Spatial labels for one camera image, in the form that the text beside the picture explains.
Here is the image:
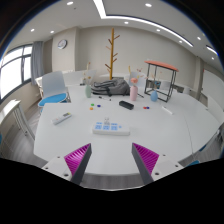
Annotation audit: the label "small white desk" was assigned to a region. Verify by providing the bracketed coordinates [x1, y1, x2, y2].
[0, 99, 36, 141]

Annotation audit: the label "long curved ceiling light strip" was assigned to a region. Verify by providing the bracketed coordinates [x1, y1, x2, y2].
[93, 0, 194, 48]

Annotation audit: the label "black rectangular case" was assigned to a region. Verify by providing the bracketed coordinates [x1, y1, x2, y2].
[118, 100, 135, 111]

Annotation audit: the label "white chair blue seat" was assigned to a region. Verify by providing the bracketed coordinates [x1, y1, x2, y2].
[37, 70, 72, 113]
[186, 159, 201, 168]

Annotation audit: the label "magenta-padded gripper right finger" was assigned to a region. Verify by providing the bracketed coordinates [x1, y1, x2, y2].
[131, 142, 184, 186]

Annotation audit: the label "round ceiling spotlights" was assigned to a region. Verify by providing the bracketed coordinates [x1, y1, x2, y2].
[29, 0, 203, 43]

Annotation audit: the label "white rectangular bar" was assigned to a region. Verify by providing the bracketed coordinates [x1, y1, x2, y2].
[161, 105, 174, 116]

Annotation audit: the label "wooden coat rack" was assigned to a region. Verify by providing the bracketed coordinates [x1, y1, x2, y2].
[104, 27, 121, 81]

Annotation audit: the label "black-framed side table orange top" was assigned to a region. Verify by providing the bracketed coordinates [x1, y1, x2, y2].
[143, 59, 180, 103]

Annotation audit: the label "pink vase with flowers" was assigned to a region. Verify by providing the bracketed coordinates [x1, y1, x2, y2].
[127, 65, 145, 102]

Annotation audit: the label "grey backpack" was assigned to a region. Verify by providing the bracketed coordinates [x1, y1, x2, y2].
[90, 77, 131, 98]

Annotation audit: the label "grey curtain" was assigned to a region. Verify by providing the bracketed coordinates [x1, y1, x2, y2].
[30, 40, 45, 86]

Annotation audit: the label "white remote control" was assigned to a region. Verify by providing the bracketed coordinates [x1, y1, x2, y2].
[50, 111, 73, 126]

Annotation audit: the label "round wall clock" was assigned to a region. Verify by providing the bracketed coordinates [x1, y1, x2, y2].
[57, 38, 68, 50]

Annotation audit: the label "short ceiling light strip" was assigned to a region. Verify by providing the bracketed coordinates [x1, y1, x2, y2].
[205, 44, 218, 56]

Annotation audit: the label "window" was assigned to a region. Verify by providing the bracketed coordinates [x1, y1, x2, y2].
[0, 44, 33, 101]

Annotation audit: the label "blue vase with stems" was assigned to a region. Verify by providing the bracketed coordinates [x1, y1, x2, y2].
[148, 71, 163, 103]

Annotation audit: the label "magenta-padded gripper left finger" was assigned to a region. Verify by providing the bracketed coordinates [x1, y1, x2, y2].
[41, 143, 93, 186]

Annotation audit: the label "white wall board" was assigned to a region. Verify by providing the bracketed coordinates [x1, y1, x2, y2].
[202, 69, 224, 111]

